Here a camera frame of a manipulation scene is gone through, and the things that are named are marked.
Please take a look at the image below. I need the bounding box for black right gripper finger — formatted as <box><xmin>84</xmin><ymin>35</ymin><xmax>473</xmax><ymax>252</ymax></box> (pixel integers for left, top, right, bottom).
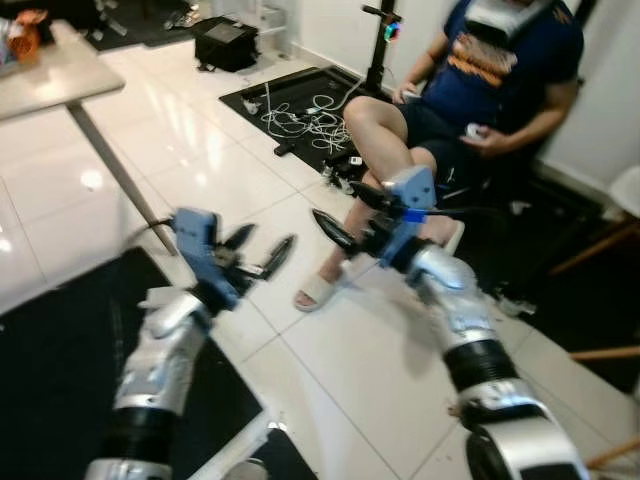
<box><xmin>312</xmin><ymin>208</ymin><xmax>361</xmax><ymax>253</ymax></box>
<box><xmin>350</xmin><ymin>183</ymin><xmax>398</xmax><ymax>213</ymax></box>

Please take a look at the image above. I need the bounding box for white slipper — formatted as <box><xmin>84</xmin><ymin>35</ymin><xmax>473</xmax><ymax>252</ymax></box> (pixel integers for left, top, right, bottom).
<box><xmin>293</xmin><ymin>272</ymin><xmax>341</xmax><ymax>313</ymax></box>

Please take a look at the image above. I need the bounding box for black tripod stand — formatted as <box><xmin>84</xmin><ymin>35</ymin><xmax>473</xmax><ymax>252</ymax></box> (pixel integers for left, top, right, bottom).
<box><xmin>360</xmin><ymin>5</ymin><xmax>403</xmax><ymax>96</ymax></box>

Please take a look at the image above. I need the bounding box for seated person in navy shirt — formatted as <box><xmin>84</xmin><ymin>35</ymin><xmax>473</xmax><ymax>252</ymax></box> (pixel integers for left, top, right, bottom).
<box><xmin>293</xmin><ymin>0</ymin><xmax>586</xmax><ymax>313</ymax></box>

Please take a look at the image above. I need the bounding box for black box case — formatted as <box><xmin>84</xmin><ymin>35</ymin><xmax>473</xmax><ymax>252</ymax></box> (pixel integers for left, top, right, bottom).
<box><xmin>193</xmin><ymin>17</ymin><xmax>259</xmax><ymax>73</ymax></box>

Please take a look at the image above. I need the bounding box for grey VR headset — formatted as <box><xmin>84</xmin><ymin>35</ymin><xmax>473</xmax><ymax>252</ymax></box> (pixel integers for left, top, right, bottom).
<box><xmin>465</xmin><ymin>0</ymin><xmax>551</xmax><ymax>46</ymax></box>

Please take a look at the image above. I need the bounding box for white table with grey leg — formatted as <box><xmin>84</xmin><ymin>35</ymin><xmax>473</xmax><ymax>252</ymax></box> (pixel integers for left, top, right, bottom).
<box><xmin>0</xmin><ymin>20</ymin><xmax>179</xmax><ymax>256</ymax></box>

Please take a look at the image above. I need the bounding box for white chair with wooden legs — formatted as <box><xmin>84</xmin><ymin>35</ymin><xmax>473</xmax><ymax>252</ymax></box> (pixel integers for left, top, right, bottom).
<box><xmin>550</xmin><ymin>165</ymin><xmax>640</xmax><ymax>276</ymax></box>

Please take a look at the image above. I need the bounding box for orange item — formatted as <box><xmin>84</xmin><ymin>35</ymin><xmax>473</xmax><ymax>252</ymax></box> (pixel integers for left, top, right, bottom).
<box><xmin>5</xmin><ymin>10</ymin><xmax>46</xmax><ymax>66</ymax></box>

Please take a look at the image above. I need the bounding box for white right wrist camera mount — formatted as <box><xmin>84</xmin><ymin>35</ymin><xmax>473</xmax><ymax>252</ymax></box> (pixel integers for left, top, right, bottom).
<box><xmin>385</xmin><ymin>165</ymin><xmax>438</xmax><ymax>269</ymax></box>

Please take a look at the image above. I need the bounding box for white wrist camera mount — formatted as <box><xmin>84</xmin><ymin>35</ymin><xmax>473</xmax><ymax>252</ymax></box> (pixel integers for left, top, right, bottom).
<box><xmin>172</xmin><ymin>208</ymin><xmax>226</xmax><ymax>301</ymax></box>
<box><xmin>385</xmin><ymin>165</ymin><xmax>438</xmax><ymax>269</ymax></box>

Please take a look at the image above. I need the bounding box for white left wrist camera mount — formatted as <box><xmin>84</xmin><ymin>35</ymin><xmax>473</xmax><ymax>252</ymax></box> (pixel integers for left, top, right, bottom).
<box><xmin>172</xmin><ymin>208</ymin><xmax>226</xmax><ymax>301</ymax></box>

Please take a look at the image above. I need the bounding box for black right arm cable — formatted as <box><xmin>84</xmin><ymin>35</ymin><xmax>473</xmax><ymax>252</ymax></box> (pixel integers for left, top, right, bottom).
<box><xmin>420</xmin><ymin>205</ymin><xmax>501</xmax><ymax>217</ymax></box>

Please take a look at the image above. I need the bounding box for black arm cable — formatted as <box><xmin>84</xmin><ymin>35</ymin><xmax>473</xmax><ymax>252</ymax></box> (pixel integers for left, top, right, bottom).
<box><xmin>420</xmin><ymin>205</ymin><xmax>501</xmax><ymax>217</ymax></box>
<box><xmin>130</xmin><ymin>218</ymin><xmax>181</xmax><ymax>251</ymax></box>

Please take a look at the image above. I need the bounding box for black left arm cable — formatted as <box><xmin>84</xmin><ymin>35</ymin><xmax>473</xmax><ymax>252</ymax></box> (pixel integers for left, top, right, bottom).
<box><xmin>130</xmin><ymin>218</ymin><xmax>181</xmax><ymax>251</ymax></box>

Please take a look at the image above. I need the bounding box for white cable bundle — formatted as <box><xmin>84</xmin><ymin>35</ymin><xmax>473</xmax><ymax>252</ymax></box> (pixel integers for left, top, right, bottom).
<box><xmin>258</xmin><ymin>85</ymin><xmax>351</xmax><ymax>156</ymax></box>

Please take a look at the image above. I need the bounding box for black floor mat with cables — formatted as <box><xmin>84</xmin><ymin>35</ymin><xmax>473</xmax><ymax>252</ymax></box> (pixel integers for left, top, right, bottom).
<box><xmin>218</xmin><ymin>65</ymin><xmax>401</xmax><ymax>181</ymax></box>

